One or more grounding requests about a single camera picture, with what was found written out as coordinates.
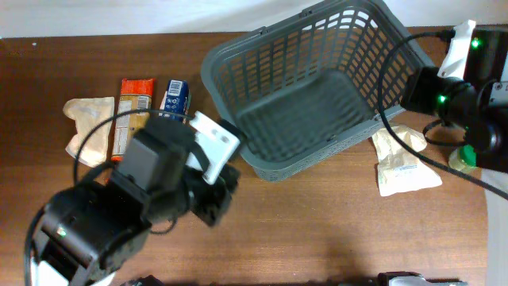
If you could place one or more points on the orange pasta packet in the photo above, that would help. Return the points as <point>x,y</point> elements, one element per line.
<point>135,94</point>

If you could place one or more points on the left beige paper pouch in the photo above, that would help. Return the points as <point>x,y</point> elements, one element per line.
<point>88,113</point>

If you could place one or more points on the blue cardboard box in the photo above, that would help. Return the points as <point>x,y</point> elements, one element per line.
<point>176,100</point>

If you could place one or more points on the green lid jar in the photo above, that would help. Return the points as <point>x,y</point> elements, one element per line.
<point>463,159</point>

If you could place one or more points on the beige paper pouch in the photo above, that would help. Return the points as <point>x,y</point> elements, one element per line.
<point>88,113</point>
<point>399,171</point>

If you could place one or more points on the grey plastic basket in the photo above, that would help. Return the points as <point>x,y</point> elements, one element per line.
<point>312,85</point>

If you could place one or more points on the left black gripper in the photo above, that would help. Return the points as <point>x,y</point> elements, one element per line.
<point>222,190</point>

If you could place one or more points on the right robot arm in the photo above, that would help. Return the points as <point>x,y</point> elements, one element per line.
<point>468,90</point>

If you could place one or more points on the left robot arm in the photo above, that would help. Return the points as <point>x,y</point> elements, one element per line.
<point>85,233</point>

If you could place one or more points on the right beige paper pouch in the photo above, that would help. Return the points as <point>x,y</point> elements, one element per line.
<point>399,171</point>

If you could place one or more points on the black equipment at table edge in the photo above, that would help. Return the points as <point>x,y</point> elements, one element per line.
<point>414,279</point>

